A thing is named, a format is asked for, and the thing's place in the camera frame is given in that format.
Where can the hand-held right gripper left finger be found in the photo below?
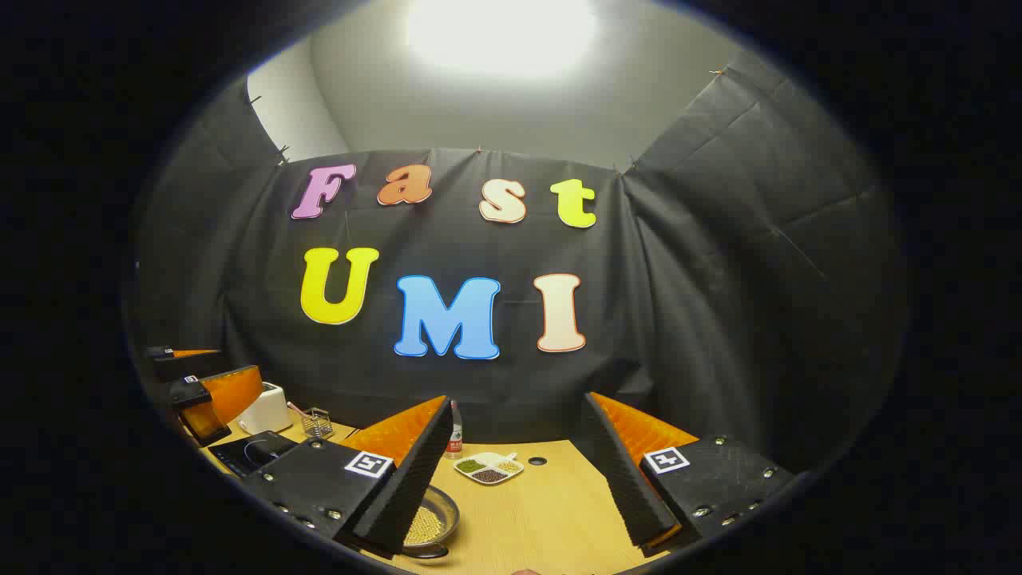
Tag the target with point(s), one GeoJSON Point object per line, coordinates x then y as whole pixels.
{"type": "Point", "coordinates": [407, 487]}

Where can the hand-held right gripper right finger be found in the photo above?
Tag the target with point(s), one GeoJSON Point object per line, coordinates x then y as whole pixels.
{"type": "Point", "coordinates": [631, 487]}

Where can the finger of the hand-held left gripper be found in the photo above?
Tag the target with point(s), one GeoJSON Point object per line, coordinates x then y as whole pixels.
{"type": "Point", "coordinates": [231, 395]}
{"type": "Point", "coordinates": [188, 363]}

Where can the pile of soybeans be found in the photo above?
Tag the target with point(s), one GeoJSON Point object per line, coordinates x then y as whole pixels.
{"type": "Point", "coordinates": [423, 525]}

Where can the black induction cooktop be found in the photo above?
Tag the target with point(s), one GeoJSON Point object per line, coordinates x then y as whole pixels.
{"type": "Point", "coordinates": [247, 454]}

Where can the white toaster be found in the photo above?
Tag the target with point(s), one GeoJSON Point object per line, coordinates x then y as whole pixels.
{"type": "Point", "coordinates": [267, 409]}

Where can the pink stick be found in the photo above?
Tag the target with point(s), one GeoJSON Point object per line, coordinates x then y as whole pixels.
{"type": "Point", "coordinates": [295, 408]}

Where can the pile of green beans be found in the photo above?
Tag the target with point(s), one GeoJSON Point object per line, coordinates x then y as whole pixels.
{"type": "Point", "coordinates": [469, 465]}

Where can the clear plastic water bottle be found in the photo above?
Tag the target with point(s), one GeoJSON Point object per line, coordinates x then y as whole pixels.
{"type": "Point", "coordinates": [455, 435]}

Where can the pile of dark beans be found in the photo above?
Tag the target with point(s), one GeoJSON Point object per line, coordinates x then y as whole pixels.
{"type": "Point", "coordinates": [489, 475]}

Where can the white divided dish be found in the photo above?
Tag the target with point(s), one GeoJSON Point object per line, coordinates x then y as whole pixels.
{"type": "Point", "coordinates": [489, 461]}

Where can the pile of small yellow beans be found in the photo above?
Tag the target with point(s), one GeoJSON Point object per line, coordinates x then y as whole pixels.
{"type": "Point", "coordinates": [509, 465]}

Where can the black backdrop cloth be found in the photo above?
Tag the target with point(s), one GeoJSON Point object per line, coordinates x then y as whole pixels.
{"type": "Point", "coordinates": [679, 303]}

